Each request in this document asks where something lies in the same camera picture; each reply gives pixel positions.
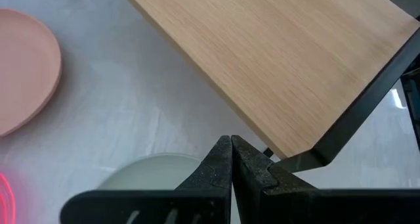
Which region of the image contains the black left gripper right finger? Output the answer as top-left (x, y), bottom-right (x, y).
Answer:
top-left (231, 135), bottom-right (420, 224)

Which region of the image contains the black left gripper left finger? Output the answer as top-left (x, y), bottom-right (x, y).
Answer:
top-left (60, 135), bottom-right (233, 224)

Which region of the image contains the neon pink translucent plate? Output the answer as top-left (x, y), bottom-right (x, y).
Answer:
top-left (0, 171), bottom-right (16, 224)

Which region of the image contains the wooden shelf with black frame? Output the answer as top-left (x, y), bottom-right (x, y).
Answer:
top-left (71, 0), bottom-right (420, 174)

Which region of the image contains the black table edge rail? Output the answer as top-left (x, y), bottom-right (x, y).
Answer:
top-left (400, 68), bottom-right (420, 152)

